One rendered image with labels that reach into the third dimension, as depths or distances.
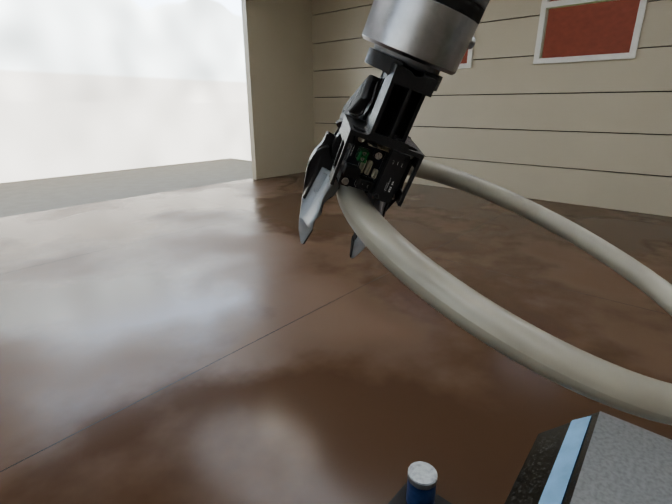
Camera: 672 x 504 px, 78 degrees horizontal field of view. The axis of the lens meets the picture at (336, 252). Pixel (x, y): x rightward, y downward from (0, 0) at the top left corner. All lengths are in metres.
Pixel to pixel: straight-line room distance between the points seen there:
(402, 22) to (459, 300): 0.22
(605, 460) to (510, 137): 6.41
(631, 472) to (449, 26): 0.69
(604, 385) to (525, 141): 6.67
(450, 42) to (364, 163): 0.12
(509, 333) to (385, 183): 0.17
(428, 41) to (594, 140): 6.43
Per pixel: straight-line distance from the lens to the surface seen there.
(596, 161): 6.79
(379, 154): 0.38
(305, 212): 0.45
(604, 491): 0.79
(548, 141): 6.89
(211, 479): 1.85
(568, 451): 0.86
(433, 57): 0.38
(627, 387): 0.36
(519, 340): 0.33
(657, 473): 0.86
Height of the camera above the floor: 1.33
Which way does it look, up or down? 19 degrees down
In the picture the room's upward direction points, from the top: straight up
